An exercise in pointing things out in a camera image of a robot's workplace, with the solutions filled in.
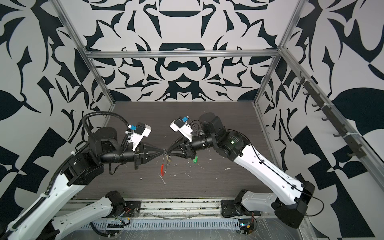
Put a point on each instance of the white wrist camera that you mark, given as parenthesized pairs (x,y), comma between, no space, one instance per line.
(181,125)
(136,133)

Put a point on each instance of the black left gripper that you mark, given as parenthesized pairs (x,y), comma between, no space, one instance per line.
(139,156)

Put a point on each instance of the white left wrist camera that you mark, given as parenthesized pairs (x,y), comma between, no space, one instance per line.
(136,133)

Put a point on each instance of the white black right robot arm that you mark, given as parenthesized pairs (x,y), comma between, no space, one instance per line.
(290,198)

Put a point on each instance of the grey wall hook rack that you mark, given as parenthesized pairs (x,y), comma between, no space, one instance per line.
(353,139)

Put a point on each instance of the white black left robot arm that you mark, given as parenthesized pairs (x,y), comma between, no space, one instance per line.
(40,222)

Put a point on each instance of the silver metal keyring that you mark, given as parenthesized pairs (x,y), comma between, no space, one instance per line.
(166,159)

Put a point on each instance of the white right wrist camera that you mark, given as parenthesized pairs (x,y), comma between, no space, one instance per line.
(181,125)

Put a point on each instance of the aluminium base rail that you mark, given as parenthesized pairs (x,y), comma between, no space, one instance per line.
(180,208)

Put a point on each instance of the white slotted cable duct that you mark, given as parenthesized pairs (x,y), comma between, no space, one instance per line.
(186,224)

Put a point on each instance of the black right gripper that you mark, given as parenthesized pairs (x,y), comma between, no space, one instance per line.
(190,152)

